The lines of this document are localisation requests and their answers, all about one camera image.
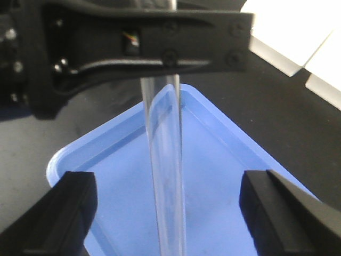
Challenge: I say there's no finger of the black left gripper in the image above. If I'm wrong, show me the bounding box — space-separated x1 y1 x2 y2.
71 12 253 77

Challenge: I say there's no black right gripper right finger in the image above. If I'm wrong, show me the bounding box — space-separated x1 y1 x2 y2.
239 170 340 255

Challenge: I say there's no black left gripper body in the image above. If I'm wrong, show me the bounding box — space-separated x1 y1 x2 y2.
0 0 123 119

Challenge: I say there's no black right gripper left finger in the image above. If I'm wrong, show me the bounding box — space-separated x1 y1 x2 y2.
1 171 96 255

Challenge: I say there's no clear glass test tube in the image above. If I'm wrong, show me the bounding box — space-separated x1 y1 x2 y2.
140 0 187 256

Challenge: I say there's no blue plastic tray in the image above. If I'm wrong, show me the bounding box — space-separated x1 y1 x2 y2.
46 84 302 255

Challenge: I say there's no white bin middle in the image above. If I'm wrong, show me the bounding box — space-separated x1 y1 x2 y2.
241 0 340 77

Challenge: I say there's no white bin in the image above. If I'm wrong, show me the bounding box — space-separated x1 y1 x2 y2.
305 74 340 110
241 0 340 77

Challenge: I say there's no white bin right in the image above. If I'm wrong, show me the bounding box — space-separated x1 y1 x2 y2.
305 74 340 110

